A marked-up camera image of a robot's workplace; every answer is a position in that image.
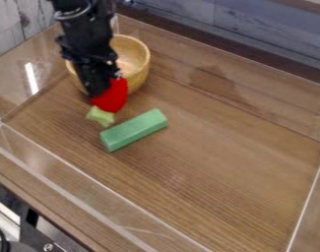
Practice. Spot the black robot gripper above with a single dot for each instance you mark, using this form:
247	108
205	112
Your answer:
87	33

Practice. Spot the red plush radish toy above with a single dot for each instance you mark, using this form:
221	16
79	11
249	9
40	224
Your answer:
108	103

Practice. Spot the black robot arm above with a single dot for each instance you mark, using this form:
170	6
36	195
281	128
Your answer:
83	5

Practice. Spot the wooden bowl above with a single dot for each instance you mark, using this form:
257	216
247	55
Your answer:
130	54

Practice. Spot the green rectangular block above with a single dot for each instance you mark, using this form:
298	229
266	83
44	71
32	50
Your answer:
134	129

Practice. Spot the clear acrylic tray enclosure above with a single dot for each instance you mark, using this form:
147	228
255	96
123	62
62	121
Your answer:
223	182

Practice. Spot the black metal table frame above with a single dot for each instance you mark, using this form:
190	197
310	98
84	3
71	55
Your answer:
39	234

